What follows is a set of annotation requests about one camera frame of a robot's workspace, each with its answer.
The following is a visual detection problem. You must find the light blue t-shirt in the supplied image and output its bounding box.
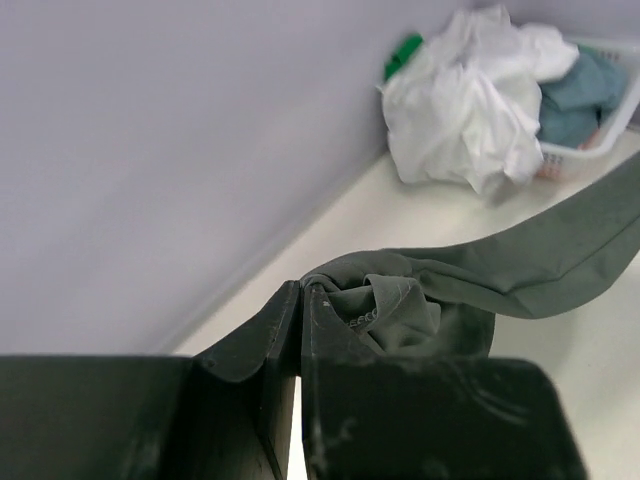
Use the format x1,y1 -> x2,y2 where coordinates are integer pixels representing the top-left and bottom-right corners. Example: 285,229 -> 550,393
537,47 -> 628,149

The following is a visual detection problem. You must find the dark grey t-shirt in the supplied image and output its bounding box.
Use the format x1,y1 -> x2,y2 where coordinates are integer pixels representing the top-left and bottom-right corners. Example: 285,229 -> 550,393
302,156 -> 639,358

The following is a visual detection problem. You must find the white plastic laundry basket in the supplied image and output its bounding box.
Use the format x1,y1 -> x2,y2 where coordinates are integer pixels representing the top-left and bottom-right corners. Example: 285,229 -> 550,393
538,36 -> 639,180

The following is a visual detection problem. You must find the green t-shirt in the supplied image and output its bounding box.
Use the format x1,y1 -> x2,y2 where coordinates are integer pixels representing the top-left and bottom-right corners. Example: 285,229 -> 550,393
383,32 -> 424,82

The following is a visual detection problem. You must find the red garment in basket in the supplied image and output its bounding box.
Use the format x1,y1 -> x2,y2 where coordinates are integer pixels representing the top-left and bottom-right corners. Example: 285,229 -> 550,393
537,131 -> 599,181

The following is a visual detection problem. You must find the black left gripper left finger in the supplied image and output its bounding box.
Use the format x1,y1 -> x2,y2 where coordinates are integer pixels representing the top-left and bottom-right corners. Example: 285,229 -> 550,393
1,281 -> 300,479

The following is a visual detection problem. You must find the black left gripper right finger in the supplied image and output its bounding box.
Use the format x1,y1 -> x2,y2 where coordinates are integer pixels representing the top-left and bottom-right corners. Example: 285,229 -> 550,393
301,285 -> 588,479

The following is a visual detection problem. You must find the white t-shirt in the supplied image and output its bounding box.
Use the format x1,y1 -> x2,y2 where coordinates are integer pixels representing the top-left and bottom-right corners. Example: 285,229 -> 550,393
380,5 -> 579,195

